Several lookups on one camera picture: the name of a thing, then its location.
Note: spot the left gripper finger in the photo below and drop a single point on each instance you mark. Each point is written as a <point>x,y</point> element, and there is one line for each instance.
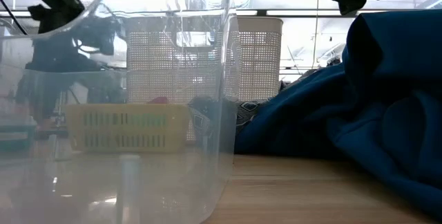
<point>53,94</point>
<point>29,92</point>

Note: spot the red bandage roll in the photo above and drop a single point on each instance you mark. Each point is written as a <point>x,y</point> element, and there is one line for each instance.
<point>159,101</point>

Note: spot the clear plastic container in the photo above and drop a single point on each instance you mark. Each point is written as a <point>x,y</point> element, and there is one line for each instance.
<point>103,189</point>

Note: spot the blue cloth garment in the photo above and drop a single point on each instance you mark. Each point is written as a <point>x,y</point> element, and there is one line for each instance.
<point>362,113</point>

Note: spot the grey patterned gown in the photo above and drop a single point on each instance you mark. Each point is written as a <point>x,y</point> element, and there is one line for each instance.
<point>250,108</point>

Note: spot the teal first aid kit box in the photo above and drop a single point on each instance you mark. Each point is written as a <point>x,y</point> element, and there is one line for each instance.
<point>15,137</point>

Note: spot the small yellow plastic tray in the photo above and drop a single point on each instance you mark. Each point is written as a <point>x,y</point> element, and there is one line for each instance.
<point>100,130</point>

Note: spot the white perforated plastic basket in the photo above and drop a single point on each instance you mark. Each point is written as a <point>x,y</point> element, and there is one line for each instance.
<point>259,61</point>

